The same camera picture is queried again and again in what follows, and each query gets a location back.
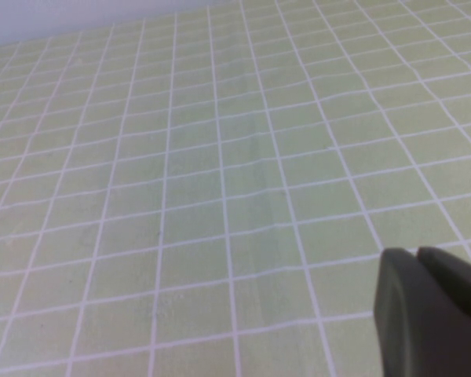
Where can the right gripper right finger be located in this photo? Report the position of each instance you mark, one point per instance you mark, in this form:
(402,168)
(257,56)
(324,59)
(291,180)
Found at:
(459,282)

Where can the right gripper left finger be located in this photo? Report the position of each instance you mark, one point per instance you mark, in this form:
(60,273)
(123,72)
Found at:
(408,326)

